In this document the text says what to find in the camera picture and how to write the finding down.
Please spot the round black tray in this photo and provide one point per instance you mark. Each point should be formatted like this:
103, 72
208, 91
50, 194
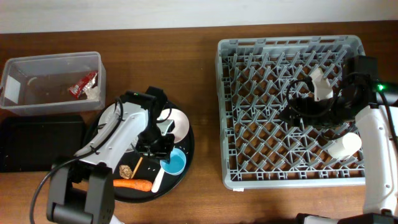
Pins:
148, 169

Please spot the small white cup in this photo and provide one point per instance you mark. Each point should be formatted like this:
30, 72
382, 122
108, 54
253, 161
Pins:
345, 146

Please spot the wooden chopstick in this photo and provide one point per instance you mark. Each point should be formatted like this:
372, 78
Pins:
136, 167

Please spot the white tissue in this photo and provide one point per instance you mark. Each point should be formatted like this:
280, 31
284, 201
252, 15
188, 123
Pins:
92, 93

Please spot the clear plastic bin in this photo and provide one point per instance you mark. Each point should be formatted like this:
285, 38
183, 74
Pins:
38, 85

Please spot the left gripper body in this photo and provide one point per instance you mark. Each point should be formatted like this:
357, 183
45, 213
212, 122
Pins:
152, 143

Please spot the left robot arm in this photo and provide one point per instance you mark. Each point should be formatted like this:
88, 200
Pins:
81, 187

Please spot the grey plate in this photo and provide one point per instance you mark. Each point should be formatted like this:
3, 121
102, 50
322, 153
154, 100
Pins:
104, 118

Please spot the red snack wrapper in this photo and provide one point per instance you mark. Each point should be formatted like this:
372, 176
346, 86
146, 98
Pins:
84, 84

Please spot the black bin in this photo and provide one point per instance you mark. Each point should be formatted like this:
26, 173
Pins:
32, 143

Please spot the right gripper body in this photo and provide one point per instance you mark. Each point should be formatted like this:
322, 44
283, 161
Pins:
318, 112

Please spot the blue cup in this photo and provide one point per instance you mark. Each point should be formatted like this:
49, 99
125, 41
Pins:
176, 164

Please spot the orange carrot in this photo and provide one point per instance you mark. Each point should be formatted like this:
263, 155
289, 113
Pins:
137, 184

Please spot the white plastic fork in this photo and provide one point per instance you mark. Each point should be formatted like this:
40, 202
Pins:
158, 180

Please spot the pink bowl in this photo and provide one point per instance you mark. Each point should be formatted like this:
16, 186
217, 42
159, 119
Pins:
182, 125

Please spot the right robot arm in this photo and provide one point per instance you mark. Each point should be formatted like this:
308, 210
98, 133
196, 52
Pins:
371, 104

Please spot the brown walnut shell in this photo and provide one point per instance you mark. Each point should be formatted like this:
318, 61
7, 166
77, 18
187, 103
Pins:
125, 172

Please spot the grey dishwasher rack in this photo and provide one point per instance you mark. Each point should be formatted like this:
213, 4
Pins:
258, 149

